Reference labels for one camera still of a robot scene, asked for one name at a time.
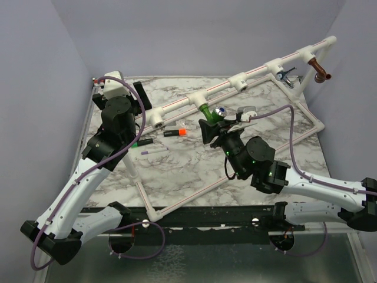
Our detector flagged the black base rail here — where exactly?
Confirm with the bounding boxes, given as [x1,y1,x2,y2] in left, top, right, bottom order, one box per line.
[110,202,305,246]

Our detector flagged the clear plastic bag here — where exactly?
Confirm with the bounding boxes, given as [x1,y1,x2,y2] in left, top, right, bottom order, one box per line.
[164,119,197,130]

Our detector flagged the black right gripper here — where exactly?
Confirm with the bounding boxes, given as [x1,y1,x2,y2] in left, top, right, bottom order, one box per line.
[198,116,246,179]

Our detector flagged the white pvc pipe frame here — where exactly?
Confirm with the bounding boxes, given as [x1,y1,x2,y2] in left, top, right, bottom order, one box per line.
[123,35,338,222]

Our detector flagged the purple capped white pen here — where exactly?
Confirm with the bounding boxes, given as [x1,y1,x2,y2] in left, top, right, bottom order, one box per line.
[141,147,169,155]

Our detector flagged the brown copper faucet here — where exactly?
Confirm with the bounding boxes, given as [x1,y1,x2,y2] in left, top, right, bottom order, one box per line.
[308,57,332,84]

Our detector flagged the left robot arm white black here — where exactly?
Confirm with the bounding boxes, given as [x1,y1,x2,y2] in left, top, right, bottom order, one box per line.
[21,76,152,265]

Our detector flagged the orange capped black marker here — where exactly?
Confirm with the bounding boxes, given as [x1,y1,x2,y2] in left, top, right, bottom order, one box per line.
[163,129,187,137]

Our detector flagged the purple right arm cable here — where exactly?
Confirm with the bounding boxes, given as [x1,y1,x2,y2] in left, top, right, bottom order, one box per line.
[250,104,377,196]

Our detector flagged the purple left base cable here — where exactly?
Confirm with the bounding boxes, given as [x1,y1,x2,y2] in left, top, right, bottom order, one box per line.
[109,219,166,261]

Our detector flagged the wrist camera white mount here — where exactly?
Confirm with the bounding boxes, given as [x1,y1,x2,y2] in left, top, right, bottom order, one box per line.
[232,106,257,131]
[94,78,130,100]

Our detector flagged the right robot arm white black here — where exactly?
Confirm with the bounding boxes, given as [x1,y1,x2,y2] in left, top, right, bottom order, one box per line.
[199,119,376,232]

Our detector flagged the grey metal faucet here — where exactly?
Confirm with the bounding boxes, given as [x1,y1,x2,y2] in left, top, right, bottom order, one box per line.
[276,67,296,89]

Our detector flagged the green capped black marker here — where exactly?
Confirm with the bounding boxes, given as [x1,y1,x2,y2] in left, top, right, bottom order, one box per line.
[131,138,153,148]

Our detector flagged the green water faucet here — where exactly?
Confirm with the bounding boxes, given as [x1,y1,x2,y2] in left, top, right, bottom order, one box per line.
[199,104,227,124]

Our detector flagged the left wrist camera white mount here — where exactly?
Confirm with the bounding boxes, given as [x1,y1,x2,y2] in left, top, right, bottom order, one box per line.
[94,78,130,100]

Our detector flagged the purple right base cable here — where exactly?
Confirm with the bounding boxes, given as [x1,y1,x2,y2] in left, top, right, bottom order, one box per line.
[273,221,328,256]

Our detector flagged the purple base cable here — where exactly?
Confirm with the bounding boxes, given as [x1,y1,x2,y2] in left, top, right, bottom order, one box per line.
[273,221,328,256]
[109,219,166,261]

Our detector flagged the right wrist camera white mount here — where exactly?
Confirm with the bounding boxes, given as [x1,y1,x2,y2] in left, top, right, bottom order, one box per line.
[232,106,257,131]

